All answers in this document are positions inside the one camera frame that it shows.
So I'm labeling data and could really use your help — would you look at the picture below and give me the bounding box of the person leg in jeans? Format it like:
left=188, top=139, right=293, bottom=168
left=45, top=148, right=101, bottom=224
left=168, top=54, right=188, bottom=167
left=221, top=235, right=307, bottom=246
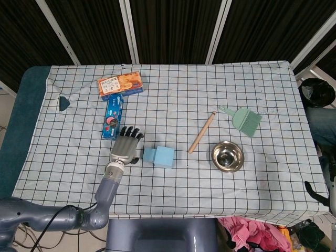
left=305, top=106, right=336, bottom=146

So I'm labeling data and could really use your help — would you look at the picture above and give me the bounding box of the double white frame post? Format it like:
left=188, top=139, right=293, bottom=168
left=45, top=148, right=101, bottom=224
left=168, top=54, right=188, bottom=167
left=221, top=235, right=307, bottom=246
left=118, top=0, right=140, bottom=65

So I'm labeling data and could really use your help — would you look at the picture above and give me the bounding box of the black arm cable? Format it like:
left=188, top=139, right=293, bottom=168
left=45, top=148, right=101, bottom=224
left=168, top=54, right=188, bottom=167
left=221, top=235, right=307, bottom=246
left=30, top=201, right=98, bottom=252

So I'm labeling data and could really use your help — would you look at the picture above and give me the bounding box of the stainless steel bowl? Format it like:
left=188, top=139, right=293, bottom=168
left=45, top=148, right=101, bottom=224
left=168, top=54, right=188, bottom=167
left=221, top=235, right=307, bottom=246
left=211, top=140, right=245, bottom=173

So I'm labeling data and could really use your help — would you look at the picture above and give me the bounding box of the white checkered tablecloth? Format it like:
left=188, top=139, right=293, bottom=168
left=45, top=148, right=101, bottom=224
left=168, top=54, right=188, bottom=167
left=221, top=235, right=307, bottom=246
left=12, top=60, right=330, bottom=227

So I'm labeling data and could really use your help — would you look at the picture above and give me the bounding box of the slanted white frame post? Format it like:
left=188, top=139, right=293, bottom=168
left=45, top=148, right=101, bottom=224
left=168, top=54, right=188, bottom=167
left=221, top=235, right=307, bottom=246
left=35, top=0, right=81, bottom=66

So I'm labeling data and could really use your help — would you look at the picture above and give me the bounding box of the wooden rolling stick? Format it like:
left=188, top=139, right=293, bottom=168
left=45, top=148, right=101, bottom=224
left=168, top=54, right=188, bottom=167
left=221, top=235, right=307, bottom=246
left=187, top=110, right=217, bottom=154

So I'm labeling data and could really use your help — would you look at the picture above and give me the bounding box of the teal table padding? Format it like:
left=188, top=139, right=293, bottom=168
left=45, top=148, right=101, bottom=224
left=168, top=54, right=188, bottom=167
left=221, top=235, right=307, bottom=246
left=0, top=65, right=71, bottom=199

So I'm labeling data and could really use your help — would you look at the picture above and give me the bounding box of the black bin with bag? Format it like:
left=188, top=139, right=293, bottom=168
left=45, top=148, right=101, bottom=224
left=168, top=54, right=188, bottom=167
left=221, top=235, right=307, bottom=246
left=299, top=77, right=336, bottom=109

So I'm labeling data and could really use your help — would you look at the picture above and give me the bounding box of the pink cloth pile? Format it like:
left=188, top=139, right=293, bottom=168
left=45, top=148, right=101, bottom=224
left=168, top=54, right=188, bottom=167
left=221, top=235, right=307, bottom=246
left=217, top=216, right=292, bottom=252

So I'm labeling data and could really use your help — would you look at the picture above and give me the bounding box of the black plastic bag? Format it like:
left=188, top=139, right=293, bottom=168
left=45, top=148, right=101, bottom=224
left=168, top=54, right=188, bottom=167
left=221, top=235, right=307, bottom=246
left=296, top=218, right=332, bottom=252

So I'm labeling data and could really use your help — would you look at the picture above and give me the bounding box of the orange cracker box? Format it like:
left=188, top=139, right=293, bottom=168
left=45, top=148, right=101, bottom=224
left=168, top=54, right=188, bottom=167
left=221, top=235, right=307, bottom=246
left=97, top=71, right=145, bottom=102

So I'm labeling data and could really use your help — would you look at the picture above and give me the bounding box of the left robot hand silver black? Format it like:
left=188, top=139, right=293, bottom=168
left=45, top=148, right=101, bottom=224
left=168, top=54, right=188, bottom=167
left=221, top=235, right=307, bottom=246
left=109, top=125, right=145, bottom=166

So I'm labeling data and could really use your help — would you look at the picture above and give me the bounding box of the green plastic brush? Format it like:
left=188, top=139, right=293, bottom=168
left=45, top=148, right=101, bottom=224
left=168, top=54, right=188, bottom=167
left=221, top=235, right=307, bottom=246
left=218, top=105, right=263, bottom=138

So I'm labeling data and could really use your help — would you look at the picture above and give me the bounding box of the right robot hand black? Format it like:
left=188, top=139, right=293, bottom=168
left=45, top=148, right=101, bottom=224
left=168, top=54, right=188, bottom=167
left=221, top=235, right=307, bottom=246
left=304, top=181, right=330, bottom=208

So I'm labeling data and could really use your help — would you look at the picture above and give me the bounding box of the blue Oreo cookie box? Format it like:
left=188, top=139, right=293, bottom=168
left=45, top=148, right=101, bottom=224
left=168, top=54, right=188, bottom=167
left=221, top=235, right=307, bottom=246
left=101, top=93, right=124, bottom=141

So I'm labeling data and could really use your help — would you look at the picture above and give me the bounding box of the grey robot torso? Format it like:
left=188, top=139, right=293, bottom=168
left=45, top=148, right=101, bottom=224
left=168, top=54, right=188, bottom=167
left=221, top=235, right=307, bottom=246
left=105, top=217, right=219, bottom=252

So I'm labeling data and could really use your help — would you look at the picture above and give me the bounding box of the small light blue cube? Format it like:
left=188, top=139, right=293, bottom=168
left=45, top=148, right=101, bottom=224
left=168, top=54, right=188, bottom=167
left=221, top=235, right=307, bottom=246
left=142, top=147, right=159, bottom=165

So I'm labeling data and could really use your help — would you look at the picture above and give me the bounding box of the large blue foam cube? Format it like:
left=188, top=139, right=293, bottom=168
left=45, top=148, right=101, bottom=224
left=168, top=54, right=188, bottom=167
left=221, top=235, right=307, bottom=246
left=153, top=145, right=176, bottom=169

